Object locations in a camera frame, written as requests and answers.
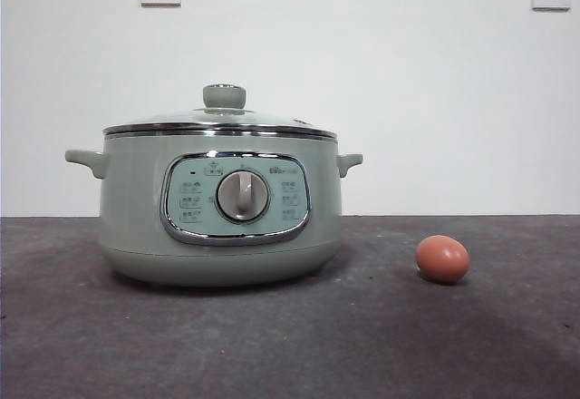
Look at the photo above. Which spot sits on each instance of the glass lid with green knob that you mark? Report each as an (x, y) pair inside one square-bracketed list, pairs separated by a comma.
[(224, 97)]

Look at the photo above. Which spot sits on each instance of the brown egg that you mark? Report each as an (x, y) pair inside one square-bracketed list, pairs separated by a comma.
[(442, 259)]

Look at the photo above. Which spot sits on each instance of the green electric cooking pot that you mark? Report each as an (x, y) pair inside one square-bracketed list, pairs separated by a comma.
[(136, 199)]

